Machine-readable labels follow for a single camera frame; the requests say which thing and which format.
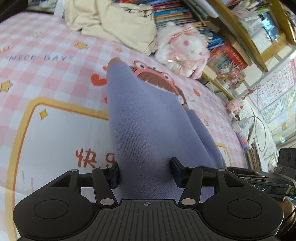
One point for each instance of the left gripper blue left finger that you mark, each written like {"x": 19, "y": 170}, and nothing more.
{"x": 104, "y": 180}

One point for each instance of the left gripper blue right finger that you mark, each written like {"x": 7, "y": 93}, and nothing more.
{"x": 188, "y": 179}

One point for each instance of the purple and mauve sweater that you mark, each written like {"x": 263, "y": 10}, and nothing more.
{"x": 148, "y": 127}

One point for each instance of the person's right hand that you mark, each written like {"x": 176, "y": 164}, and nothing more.
{"x": 288, "y": 210}

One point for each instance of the white charger plug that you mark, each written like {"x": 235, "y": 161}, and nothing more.
{"x": 238, "y": 125}

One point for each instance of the small pink pig plush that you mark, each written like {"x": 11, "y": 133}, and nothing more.
{"x": 234, "y": 106}

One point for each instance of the pink checkered cartoon desk mat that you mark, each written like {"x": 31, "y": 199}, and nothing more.
{"x": 54, "y": 106}

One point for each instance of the colourful bead decoration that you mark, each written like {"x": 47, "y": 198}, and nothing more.
{"x": 231, "y": 75}

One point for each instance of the pink white bunny plush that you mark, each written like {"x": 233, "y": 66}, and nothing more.
{"x": 182, "y": 49}

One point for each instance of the row of colourful books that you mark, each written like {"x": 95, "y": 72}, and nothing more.
{"x": 223, "y": 47}

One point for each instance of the cream printed garment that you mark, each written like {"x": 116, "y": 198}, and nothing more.
{"x": 128, "y": 24}

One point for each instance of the white bookshelf frame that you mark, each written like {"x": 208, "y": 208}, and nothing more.
{"x": 273, "y": 58}

